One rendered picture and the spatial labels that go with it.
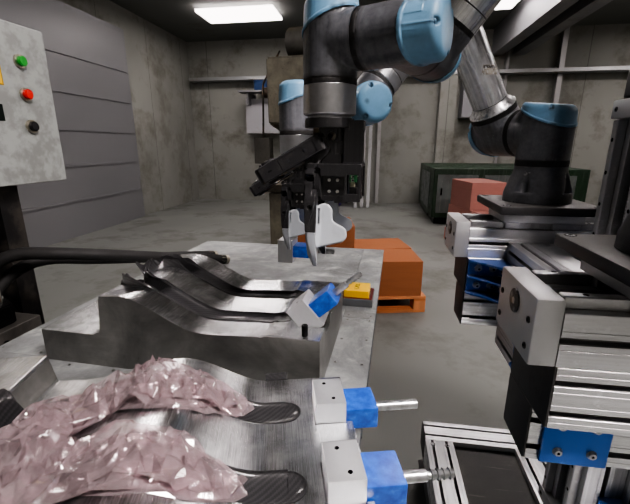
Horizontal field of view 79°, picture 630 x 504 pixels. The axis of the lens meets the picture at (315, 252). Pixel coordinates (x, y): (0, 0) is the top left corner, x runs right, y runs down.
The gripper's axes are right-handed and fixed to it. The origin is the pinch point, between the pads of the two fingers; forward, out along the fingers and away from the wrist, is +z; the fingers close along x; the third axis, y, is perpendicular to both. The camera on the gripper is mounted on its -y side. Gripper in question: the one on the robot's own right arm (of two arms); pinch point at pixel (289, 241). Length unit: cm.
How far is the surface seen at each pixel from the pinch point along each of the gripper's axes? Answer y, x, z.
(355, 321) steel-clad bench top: 17.1, -9.4, 15.0
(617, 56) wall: 398, 755, -171
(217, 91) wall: -349, 719, -131
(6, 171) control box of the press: -73, -5, -16
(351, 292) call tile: 15.2, -0.5, 11.9
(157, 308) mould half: -12.9, -34.9, 3.5
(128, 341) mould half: -18.4, -36.0, 9.5
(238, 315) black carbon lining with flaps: -1.9, -28.0, 6.9
